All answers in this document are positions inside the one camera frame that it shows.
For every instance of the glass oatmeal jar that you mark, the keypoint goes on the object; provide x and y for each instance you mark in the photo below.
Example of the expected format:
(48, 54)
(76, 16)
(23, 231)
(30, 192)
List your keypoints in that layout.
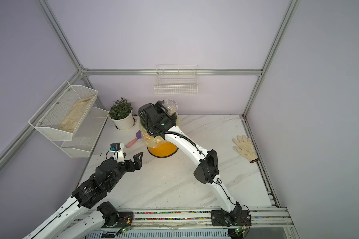
(171, 106)

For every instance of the potted green plant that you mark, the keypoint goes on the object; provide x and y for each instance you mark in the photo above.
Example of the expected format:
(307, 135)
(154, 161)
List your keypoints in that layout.
(121, 114)

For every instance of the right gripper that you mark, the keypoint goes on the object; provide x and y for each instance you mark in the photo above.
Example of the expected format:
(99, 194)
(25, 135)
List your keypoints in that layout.
(161, 108)

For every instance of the beige cloth in shelf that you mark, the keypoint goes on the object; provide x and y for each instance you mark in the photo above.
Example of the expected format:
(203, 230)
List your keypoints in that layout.
(71, 121)

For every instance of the white wire wall basket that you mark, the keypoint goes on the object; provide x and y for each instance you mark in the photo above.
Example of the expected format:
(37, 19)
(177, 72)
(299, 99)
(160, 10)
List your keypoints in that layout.
(176, 80)

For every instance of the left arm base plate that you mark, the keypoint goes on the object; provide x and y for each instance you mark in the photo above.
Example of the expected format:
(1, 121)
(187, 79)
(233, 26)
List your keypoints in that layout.
(119, 219)

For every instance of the upper white mesh shelf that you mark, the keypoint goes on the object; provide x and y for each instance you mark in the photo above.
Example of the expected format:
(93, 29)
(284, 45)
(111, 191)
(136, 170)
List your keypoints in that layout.
(48, 119)

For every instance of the aluminium mounting rail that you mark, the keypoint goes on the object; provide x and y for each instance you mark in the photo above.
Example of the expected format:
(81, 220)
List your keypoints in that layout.
(273, 223)

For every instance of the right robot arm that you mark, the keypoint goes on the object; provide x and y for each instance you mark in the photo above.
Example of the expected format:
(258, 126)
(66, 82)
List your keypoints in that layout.
(206, 171)

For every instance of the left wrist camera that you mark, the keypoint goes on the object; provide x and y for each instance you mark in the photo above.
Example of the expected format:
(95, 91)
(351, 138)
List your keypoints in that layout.
(117, 152)

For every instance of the orange trash bin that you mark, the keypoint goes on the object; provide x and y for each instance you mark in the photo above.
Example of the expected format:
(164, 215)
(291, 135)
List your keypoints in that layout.
(163, 151)

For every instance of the lower white mesh shelf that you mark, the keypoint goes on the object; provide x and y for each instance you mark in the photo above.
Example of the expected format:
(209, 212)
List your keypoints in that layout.
(87, 134)

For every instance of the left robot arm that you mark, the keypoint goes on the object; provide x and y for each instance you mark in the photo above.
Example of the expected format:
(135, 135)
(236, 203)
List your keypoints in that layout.
(84, 211)

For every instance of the white mesh shelf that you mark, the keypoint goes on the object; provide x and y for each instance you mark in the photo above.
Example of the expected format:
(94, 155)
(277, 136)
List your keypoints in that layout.
(87, 134)
(48, 119)

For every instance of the white work glove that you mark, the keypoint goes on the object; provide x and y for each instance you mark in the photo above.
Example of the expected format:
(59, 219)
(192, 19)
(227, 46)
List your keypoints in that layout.
(244, 146)

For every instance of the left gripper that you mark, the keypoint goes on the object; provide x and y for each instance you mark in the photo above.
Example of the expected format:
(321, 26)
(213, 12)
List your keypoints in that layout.
(137, 164)

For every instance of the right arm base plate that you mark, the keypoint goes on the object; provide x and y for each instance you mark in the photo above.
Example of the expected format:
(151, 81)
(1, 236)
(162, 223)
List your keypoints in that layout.
(222, 218)

